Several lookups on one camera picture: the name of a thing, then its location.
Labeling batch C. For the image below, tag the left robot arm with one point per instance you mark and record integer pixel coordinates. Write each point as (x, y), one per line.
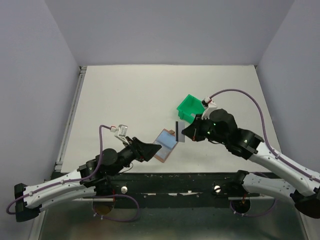
(31, 200)

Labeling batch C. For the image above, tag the green plastic bin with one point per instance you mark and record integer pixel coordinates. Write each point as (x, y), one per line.
(189, 108)

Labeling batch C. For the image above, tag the tan leather card holder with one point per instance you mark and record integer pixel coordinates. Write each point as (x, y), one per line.
(167, 140)

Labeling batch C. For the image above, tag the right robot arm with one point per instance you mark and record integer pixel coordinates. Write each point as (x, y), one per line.
(295, 183)

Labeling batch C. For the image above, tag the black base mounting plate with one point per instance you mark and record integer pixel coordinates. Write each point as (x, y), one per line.
(173, 190)

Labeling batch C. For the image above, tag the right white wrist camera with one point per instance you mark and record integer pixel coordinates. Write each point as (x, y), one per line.
(209, 106)

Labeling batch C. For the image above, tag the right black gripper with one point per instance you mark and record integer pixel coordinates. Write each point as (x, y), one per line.
(193, 129)

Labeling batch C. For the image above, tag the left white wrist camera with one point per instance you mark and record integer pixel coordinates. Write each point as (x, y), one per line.
(120, 132)

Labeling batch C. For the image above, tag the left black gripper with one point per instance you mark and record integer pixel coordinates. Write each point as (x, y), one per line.
(142, 151)

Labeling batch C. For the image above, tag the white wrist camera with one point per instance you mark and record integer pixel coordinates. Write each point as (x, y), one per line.
(209, 106)
(120, 132)

